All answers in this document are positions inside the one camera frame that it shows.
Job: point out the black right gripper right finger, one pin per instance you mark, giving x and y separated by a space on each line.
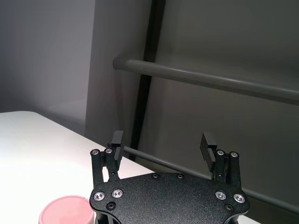
208 151

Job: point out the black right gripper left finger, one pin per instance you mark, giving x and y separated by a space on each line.
118 151

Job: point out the pink plastic cup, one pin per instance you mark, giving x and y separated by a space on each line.
65 211

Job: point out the dark grey partition panel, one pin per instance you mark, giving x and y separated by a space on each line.
222 116

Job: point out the thick grey horizontal frame bar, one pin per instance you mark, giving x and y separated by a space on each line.
198 78

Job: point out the dark vertical frame post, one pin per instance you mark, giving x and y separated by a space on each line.
146 81

